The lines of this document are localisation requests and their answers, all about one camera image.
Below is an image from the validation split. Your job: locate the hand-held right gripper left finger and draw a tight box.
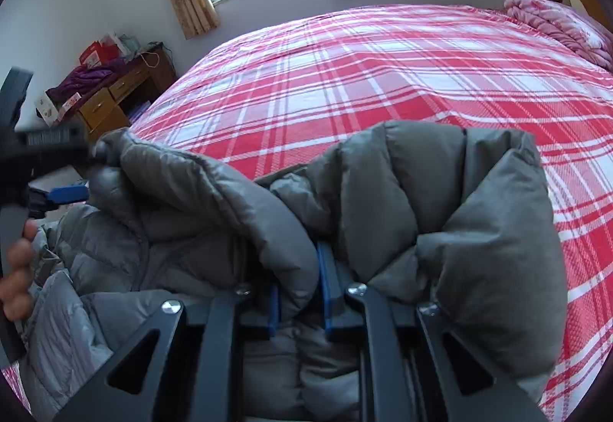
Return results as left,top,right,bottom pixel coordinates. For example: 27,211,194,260
52,283,281,422

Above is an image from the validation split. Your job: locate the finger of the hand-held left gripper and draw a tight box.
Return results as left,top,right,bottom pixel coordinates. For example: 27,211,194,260
14,121,103,170
28,184,91,218

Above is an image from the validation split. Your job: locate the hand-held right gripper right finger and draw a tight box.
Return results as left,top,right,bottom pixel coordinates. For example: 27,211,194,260
316,241,547,422

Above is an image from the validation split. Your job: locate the grey down jacket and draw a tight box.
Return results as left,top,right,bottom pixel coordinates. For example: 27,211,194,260
21,120,570,422

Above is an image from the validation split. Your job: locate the person's left hand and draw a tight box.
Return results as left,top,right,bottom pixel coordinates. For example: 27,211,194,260
0,219,38,322

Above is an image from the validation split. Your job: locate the white carton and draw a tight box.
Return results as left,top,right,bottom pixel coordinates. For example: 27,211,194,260
34,91,61,124

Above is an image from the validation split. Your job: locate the flat red box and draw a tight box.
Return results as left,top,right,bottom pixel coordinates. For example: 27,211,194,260
55,92,83,122

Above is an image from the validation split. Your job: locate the purple garment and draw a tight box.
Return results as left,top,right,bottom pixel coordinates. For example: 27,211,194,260
47,57,129,103

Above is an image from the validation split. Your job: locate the stack of boxes under desk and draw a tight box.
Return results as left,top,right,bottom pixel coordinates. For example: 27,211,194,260
128,100,153,122

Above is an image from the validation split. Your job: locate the wooden desk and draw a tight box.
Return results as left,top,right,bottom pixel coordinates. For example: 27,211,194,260
45,44,179,136

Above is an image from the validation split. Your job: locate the red gift box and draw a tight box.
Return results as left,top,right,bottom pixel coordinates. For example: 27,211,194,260
78,34,121,69

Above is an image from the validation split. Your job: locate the clear plastic bag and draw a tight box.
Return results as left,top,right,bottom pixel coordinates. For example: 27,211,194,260
112,33,145,62

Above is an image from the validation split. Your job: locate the bed with red plaid sheet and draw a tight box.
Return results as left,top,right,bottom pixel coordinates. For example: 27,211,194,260
0,3,613,422

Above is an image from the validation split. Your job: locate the pink floral quilt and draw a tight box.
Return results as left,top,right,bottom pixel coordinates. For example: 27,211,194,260
503,0,613,71

